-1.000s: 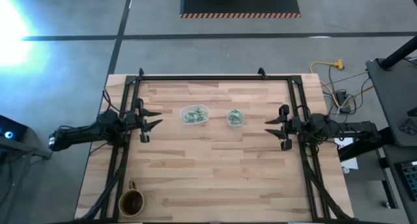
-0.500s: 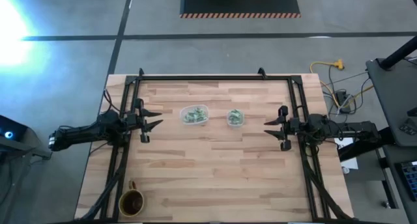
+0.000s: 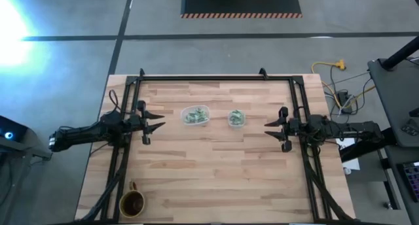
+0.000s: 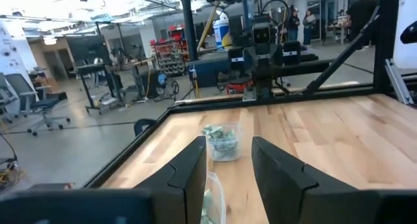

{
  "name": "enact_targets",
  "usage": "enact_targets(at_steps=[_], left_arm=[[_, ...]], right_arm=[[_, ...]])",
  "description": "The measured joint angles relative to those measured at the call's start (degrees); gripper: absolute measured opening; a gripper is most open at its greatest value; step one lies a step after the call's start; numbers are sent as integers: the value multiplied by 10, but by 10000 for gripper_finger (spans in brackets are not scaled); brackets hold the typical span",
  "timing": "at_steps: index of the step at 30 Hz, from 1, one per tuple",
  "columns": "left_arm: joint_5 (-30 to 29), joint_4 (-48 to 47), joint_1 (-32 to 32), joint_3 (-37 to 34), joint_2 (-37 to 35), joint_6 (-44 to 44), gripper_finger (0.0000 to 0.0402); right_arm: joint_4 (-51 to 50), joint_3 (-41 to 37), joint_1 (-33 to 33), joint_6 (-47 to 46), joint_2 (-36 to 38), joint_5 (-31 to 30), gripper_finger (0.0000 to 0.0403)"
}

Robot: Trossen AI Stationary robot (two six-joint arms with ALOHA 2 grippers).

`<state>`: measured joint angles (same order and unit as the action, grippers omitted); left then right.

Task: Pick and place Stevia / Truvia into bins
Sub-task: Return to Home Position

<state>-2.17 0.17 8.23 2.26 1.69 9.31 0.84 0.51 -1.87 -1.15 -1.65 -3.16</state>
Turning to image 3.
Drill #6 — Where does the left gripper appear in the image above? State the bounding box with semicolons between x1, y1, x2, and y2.
126;100;166;146

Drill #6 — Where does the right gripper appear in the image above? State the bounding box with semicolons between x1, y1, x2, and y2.
264;107;305;153

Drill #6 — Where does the wide clear plastic container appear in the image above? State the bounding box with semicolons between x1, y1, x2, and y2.
179;104;211;127

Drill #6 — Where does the small clear plastic container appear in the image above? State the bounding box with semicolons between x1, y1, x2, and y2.
227;109;246;128

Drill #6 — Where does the black power strip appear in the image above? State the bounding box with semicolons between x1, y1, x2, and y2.
337;90;354;114

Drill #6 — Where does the white paper sheet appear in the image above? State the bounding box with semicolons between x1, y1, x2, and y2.
335;138;361;172

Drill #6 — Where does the olive ceramic mug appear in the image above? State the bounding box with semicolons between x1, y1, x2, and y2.
118;181;146;218

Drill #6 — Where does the black diagonal beam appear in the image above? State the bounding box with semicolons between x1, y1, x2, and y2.
340;136;399;164

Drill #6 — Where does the grey desk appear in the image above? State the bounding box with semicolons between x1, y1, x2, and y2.
379;145;419;225
367;56;419;149

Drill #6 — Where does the black hazard-striped floor mat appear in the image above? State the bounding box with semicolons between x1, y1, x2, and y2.
180;0;302;19

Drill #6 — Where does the black controller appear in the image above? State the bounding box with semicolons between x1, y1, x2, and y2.
401;118;419;137

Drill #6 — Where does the grey cart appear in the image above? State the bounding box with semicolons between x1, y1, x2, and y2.
0;136;53;225

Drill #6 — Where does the black device with blue light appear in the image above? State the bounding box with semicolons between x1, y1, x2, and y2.
0;115;29;152

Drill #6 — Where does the black keyboard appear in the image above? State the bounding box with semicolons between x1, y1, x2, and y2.
397;161;419;203

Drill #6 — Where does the black pole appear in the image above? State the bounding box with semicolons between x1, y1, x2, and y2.
381;35;419;71

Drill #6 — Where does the black looped camera cable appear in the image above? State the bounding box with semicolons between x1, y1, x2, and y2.
108;89;120;113

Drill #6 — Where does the yellow extension cord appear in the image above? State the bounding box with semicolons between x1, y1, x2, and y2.
310;58;377;110

